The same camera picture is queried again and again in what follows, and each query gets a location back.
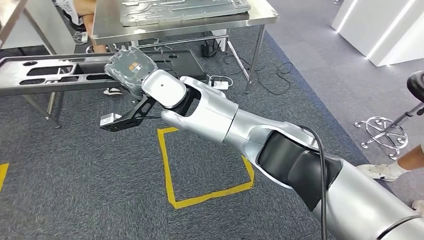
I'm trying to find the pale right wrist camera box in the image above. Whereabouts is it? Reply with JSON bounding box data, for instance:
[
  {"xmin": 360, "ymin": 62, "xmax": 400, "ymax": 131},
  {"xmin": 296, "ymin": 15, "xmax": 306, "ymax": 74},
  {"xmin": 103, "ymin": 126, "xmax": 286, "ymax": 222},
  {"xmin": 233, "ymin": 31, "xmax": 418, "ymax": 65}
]
[{"xmin": 99, "ymin": 112, "xmax": 123, "ymax": 127}]

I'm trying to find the black router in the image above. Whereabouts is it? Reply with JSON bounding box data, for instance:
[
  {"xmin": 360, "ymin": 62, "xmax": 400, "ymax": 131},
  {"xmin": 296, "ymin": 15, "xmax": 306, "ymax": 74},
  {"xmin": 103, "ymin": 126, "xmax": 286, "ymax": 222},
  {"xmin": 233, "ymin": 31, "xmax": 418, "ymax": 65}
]
[{"xmin": 200, "ymin": 39, "xmax": 223, "ymax": 60}]

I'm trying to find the black right wrist camera bracket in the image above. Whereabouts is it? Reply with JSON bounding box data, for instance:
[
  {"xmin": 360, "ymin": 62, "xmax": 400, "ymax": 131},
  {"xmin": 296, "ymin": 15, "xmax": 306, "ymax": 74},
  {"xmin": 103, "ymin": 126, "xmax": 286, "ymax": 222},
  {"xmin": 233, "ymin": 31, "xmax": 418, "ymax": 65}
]
[{"xmin": 99, "ymin": 95, "xmax": 157, "ymax": 133}]

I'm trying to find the black floor cable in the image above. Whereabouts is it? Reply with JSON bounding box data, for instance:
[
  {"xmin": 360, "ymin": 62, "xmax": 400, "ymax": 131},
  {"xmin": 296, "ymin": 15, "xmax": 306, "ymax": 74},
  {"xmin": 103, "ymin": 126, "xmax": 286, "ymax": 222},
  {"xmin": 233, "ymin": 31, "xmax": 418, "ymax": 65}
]
[{"xmin": 222, "ymin": 54, "xmax": 295, "ymax": 97}]

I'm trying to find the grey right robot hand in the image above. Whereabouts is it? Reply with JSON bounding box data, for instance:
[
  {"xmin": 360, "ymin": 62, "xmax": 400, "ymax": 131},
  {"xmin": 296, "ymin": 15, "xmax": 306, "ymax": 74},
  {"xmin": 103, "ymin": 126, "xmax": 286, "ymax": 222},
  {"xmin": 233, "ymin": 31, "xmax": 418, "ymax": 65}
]
[{"xmin": 104, "ymin": 45, "xmax": 159, "ymax": 101}]

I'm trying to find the person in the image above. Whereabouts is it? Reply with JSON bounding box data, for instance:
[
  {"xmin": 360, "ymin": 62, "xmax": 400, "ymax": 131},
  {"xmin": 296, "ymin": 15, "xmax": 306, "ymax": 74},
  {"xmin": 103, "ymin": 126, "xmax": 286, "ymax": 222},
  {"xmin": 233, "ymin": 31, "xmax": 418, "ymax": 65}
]
[
  {"xmin": 54, "ymin": 0, "xmax": 123, "ymax": 98},
  {"xmin": 356, "ymin": 140, "xmax": 424, "ymax": 218}
]

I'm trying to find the black seat chrome stool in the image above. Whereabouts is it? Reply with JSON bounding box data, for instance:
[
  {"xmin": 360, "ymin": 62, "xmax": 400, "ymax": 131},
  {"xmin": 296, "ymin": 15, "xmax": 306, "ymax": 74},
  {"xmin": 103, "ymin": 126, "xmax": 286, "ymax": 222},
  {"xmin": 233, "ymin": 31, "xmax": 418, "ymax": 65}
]
[{"xmin": 353, "ymin": 70, "xmax": 424, "ymax": 162}]

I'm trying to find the black licence plate frame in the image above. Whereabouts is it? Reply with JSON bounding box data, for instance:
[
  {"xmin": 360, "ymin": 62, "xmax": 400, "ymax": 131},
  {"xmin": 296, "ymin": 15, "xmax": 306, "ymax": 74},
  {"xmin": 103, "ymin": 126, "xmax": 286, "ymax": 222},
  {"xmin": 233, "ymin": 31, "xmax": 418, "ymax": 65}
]
[{"xmin": 0, "ymin": 49, "xmax": 208, "ymax": 98}]

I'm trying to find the white lit display plinth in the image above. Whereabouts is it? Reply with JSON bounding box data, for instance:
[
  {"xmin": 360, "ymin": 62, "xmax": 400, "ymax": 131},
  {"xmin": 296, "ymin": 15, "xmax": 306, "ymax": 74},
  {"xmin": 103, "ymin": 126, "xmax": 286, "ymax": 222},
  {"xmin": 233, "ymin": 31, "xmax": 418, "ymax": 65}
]
[{"xmin": 331, "ymin": 0, "xmax": 424, "ymax": 68}]

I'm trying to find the white power strip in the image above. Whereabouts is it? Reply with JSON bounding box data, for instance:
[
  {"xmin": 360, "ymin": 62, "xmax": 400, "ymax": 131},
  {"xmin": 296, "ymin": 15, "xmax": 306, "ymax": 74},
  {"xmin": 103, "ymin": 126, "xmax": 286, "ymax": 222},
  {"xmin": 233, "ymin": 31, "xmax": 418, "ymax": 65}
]
[{"xmin": 207, "ymin": 75, "xmax": 234, "ymax": 91}]

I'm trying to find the stainless steel workbench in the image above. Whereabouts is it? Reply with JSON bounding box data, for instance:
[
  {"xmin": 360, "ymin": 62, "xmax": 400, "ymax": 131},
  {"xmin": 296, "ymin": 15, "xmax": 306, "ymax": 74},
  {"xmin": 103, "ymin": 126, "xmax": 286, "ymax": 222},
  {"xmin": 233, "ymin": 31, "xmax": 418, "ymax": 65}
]
[{"xmin": 91, "ymin": 0, "xmax": 280, "ymax": 95}]

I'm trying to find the grey stamped metal panel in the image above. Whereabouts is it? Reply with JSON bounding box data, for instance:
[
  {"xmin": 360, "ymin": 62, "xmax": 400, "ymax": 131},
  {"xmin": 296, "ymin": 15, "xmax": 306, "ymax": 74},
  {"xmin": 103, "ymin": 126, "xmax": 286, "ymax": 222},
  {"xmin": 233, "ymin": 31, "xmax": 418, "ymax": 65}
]
[{"xmin": 119, "ymin": 0, "xmax": 252, "ymax": 27}]

